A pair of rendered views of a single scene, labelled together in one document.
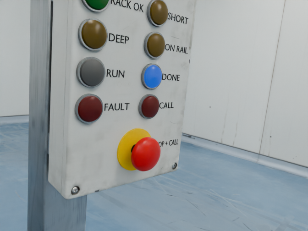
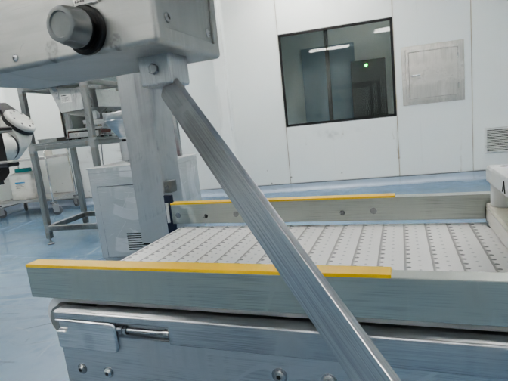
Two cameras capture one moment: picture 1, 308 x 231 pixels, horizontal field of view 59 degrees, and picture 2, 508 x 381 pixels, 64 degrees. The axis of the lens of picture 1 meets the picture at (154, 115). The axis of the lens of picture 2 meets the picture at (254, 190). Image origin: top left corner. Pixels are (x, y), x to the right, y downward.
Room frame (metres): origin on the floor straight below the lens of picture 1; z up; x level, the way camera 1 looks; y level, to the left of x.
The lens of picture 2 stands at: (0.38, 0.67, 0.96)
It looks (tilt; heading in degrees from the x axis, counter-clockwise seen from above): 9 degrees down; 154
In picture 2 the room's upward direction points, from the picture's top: 6 degrees counter-clockwise
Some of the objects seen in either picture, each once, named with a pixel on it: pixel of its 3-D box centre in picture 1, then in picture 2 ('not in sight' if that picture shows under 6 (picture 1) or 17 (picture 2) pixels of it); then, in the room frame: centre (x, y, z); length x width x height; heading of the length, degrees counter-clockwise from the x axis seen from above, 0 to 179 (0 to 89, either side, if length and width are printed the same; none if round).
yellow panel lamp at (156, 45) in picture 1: (156, 45); not in sight; (0.32, 0.01, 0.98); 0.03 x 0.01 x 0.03; 133
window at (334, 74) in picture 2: not in sight; (336, 75); (-3.76, 4.05, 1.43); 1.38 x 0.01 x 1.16; 50
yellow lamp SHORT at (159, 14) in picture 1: (158, 12); not in sight; (0.32, 0.01, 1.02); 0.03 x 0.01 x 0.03; 133
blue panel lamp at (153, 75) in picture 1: (152, 76); not in sight; (0.32, 0.01, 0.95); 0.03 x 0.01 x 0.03; 133
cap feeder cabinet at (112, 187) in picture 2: not in sight; (151, 209); (-2.72, 1.32, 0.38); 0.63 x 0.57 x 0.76; 50
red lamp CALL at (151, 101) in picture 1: (150, 106); not in sight; (0.32, 0.01, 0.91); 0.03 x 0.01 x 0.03; 133
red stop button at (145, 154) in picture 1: (138, 151); not in sight; (0.31, 0.01, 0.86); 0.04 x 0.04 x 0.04; 43
